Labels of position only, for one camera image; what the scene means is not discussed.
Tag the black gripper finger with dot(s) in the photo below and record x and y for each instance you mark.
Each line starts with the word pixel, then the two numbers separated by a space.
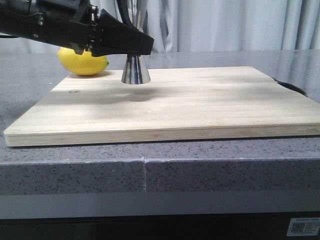
pixel 114 37

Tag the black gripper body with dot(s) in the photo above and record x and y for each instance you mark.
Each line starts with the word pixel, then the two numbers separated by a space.
pixel 63 23

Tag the steel double jigger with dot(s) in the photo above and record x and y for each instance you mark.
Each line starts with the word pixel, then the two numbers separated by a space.
pixel 135 71

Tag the yellow lemon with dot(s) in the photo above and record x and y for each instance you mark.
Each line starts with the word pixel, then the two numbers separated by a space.
pixel 81 64

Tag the grey curtain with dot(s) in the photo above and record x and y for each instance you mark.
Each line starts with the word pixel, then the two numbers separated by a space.
pixel 233 25

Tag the wooden cutting board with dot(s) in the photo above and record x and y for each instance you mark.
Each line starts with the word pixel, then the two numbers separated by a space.
pixel 177 104

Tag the white QR label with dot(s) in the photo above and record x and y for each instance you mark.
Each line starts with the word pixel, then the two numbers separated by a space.
pixel 303 227

